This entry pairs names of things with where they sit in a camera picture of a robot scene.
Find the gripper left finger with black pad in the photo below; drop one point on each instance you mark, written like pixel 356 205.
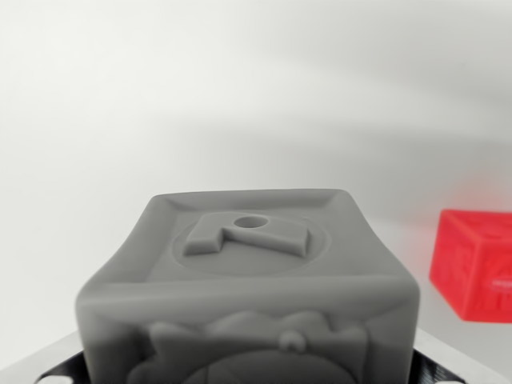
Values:
pixel 44 360

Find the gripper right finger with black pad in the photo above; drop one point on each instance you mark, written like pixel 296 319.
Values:
pixel 452 360

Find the grey embossed cube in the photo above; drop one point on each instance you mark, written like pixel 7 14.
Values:
pixel 248 288

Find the red embossed cube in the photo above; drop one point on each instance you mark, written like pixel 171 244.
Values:
pixel 468 264

